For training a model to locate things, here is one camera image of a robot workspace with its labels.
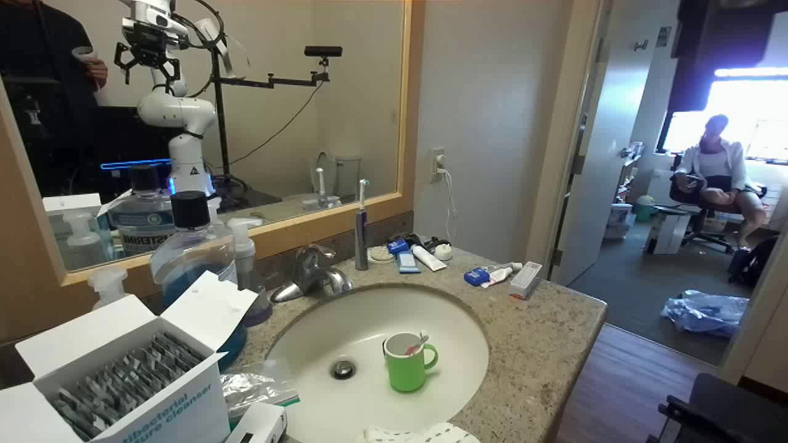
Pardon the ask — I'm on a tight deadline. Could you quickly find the small white box foreground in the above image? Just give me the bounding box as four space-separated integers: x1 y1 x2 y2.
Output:
225 403 288 443

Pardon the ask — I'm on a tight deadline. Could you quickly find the green mug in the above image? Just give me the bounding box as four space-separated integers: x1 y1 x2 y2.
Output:
381 331 439 394

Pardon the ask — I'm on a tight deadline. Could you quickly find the blue mouthwash bottle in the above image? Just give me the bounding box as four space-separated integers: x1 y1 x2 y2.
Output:
150 192 246 371

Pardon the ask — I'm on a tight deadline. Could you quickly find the toothbrush in mug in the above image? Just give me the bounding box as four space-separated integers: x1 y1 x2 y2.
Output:
403 334 429 354

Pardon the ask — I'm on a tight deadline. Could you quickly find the wood framed mirror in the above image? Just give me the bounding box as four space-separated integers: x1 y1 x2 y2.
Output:
0 0 429 291

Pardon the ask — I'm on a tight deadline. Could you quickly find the white door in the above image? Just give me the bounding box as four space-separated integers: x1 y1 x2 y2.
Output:
551 0 669 285

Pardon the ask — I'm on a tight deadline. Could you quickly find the blue floss container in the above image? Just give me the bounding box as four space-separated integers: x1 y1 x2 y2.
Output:
464 267 490 288

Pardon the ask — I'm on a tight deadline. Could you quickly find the wall outlet with charger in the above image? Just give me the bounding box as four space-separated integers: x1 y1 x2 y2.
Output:
433 151 451 181

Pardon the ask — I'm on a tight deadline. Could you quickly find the electric toothbrush standing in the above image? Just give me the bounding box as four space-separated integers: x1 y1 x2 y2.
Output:
354 178 370 270

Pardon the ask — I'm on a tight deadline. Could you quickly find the black chair foreground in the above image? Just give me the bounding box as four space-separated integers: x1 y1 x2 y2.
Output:
646 374 788 443

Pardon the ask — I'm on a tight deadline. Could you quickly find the white sink basin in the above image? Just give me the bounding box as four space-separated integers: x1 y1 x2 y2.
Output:
266 283 490 443

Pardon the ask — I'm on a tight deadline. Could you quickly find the white toothpaste tube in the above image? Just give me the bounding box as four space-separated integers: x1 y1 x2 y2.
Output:
411 244 447 272

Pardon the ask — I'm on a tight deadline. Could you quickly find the open white box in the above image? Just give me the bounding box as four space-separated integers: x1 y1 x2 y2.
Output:
0 272 256 443

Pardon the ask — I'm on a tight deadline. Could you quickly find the person seated on chair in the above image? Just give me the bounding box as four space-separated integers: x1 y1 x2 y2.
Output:
669 112 769 248

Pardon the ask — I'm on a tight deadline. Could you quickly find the chrome faucet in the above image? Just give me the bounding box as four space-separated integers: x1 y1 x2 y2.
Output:
270 244 352 303

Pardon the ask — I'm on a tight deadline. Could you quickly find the blue small packet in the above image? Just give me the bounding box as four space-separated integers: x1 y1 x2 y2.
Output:
386 239 418 272

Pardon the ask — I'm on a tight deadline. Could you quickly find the small pump bottle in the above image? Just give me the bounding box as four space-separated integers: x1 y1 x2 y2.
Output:
227 217 261 291

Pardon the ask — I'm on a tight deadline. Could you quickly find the blue plastic bag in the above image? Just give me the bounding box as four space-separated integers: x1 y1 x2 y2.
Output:
660 291 749 339

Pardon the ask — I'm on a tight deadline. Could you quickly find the white soap bar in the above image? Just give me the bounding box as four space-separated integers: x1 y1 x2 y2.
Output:
433 244 454 260

